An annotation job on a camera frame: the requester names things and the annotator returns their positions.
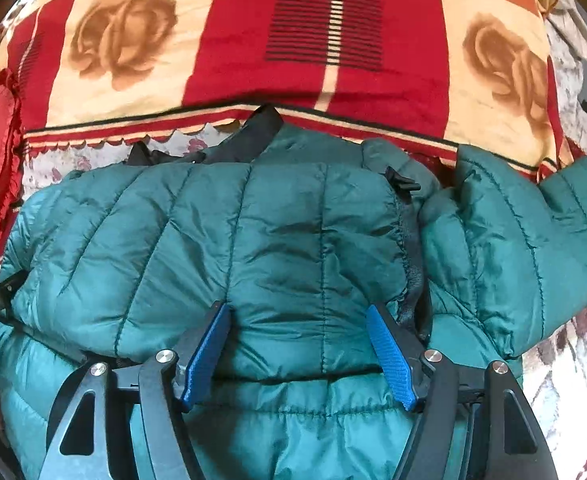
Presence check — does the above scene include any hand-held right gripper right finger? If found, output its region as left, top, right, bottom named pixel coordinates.
left=366, top=302, right=560, bottom=480

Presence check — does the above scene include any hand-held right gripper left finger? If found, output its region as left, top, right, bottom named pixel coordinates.
left=38, top=300, right=232, bottom=480

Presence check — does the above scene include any teal puffer jacket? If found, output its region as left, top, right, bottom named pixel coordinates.
left=0, top=105, right=587, bottom=480

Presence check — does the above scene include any white floral fleece blanket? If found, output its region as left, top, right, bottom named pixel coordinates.
left=0, top=0, right=587, bottom=480

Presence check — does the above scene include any red cream rose print blanket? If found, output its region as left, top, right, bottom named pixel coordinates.
left=0, top=0, right=574, bottom=181

